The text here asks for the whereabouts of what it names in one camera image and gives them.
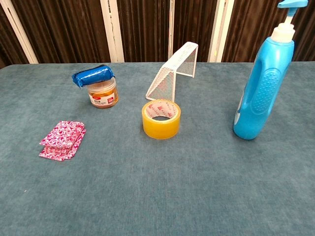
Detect blue foil snack packet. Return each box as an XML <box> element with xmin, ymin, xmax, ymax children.
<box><xmin>71</xmin><ymin>64</ymin><xmax>116</xmax><ymax>89</ymax></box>

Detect white frame post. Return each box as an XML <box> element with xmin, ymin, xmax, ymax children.
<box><xmin>100</xmin><ymin>0</ymin><xmax>125</xmax><ymax>63</ymax></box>
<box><xmin>207</xmin><ymin>0</ymin><xmax>235</xmax><ymax>62</ymax></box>
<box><xmin>0</xmin><ymin>0</ymin><xmax>39</xmax><ymax>64</ymax></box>

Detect blue pump detergent bottle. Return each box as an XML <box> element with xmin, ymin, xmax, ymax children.
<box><xmin>233</xmin><ymin>0</ymin><xmax>306</xmax><ymax>140</ymax></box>

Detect yellowish packing tape roll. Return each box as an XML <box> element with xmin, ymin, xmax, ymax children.
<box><xmin>142</xmin><ymin>100</ymin><xmax>181</xmax><ymax>140</ymax></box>

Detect white wire mesh rack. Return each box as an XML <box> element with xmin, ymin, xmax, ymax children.
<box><xmin>145</xmin><ymin>41</ymin><xmax>199</xmax><ymax>103</ymax></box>

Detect teal table cloth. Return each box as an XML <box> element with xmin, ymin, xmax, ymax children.
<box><xmin>0</xmin><ymin>61</ymin><xmax>315</xmax><ymax>236</ymax></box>

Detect dark brown pleated curtain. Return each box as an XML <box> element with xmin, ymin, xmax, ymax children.
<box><xmin>0</xmin><ymin>0</ymin><xmax>315</xmax><ymax>70</ymax></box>

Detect thin white pole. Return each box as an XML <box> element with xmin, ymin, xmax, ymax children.
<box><xmin>168</xmin><ymin>0</ymin><xmax>175</xmax><ymax>58</ymax></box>

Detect clear jar of rubber bands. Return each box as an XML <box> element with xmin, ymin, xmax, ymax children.
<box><xmin>87</xmin><ymin>78</ymin><xmax>119</xmax><ymax>108</ymax></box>

